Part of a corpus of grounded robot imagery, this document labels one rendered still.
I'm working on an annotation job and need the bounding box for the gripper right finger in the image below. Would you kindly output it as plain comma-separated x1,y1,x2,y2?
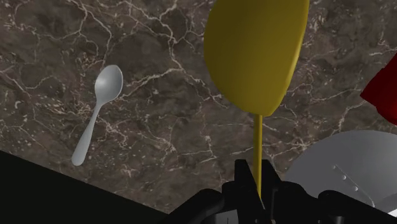
261,159,397,224

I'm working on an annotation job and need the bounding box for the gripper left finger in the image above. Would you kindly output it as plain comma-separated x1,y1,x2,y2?
160,158,267,224

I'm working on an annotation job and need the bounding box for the yellow spatula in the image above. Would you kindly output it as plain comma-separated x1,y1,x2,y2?
203,0,310,199

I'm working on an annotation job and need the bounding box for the grey plate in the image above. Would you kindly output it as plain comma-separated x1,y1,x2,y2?
283,130,397,218

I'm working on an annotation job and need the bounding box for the red object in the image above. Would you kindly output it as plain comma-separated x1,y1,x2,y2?
359,53,397,127

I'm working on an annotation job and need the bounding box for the grey spoon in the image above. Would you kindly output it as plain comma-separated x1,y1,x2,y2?
71,64,124,167

